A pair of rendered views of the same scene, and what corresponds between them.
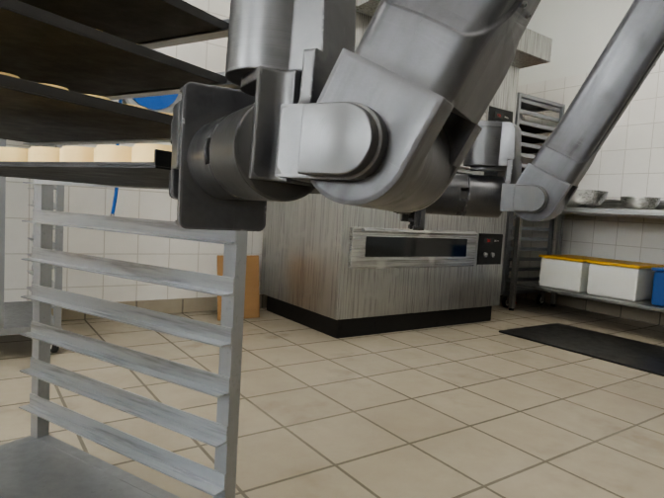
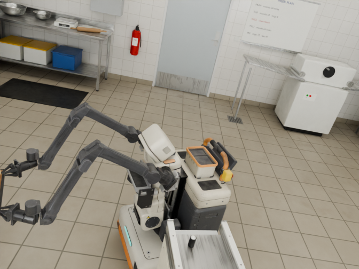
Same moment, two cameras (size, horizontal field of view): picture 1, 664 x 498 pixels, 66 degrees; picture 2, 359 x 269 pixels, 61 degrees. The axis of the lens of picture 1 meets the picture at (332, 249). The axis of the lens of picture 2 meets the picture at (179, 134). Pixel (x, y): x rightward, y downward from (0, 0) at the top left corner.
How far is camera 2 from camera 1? 161 cm
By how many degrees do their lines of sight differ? 61
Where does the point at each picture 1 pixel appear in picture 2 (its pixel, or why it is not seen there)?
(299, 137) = (42, 222)
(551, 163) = (47, 160)
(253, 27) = (32, 212)
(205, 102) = (13, 211)
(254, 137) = (34, 221)
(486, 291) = not seen: outside the picture
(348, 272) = not seen: outside the picture
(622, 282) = (39, 56)
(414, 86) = (54, 215)
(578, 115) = (51, 151)
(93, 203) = not seen: outside the picture
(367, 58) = (48, 214)
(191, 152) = (14, 218)
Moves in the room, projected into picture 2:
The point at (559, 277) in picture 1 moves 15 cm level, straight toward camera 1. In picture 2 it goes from (9, 52) to (9, 55)
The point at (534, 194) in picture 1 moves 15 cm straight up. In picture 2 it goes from (45, 166) to (44, 146)
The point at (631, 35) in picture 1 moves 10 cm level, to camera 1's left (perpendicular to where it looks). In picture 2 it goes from (60, 140) to (45, 144)
